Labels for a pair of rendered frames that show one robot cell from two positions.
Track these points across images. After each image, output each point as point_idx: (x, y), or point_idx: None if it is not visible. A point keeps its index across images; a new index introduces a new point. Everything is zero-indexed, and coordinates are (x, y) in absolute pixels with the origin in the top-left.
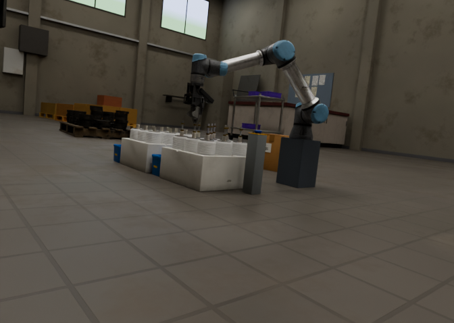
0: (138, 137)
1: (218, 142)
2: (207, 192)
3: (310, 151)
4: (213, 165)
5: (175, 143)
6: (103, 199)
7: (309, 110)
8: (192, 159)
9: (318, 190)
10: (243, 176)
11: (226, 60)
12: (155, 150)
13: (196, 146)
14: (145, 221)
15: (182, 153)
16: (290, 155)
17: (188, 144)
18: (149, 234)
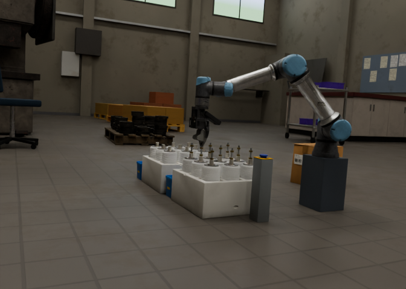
0: (155, 156)
1: (224, 165)
2: (210, 219)
3: (335, 171)
4: (217, 191)
5: (184, 166)
6: (101, 229)
7: (328, 127)
8: (196, 184)
9: (344, 216)
10: None
11: (235, 78)
12: (169, 170)
13: None
14: (125, 257)
15: (188, 177)
16: (312, 175)
17: (194, 168)
18: (121, 273)
